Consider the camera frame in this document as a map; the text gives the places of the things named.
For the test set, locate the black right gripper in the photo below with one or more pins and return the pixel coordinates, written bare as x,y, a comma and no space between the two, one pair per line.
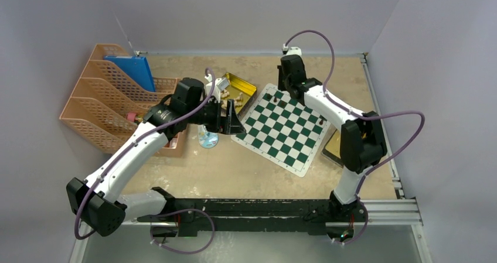
282,86

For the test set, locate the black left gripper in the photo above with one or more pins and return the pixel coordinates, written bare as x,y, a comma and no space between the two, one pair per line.
230,125

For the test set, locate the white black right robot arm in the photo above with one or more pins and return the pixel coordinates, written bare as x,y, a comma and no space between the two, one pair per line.
362,143

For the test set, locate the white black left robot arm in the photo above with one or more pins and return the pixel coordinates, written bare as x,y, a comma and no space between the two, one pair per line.
98,202

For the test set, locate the gold tin with light pieces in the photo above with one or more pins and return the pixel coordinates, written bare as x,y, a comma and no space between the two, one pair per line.
241,91

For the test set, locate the green white chess board mat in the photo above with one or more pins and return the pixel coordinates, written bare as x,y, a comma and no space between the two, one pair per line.
289,137

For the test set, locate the gold tin with dark pieces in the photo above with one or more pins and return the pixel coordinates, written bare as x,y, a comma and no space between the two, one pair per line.
331,150

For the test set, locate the light blue round item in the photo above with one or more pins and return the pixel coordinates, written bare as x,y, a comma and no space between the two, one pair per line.
207,139

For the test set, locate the small orange plastic box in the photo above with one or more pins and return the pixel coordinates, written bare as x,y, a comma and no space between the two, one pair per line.
175,147

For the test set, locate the pink bottle in rack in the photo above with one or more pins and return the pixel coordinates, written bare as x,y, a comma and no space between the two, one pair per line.
134,117

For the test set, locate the blue folder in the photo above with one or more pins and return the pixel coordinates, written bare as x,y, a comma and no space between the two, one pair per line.
137,68

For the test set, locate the orange plastic file rack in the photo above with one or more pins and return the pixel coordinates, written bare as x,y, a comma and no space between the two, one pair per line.
103,95

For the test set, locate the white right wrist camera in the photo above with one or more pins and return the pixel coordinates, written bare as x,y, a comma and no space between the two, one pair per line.
293,51

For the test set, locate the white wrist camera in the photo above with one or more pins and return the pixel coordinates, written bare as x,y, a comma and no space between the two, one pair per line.
293,51
220,85

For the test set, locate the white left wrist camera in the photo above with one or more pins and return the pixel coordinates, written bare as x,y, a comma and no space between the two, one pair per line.
220,85

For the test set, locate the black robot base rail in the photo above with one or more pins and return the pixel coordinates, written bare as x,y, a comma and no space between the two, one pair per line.
311,216

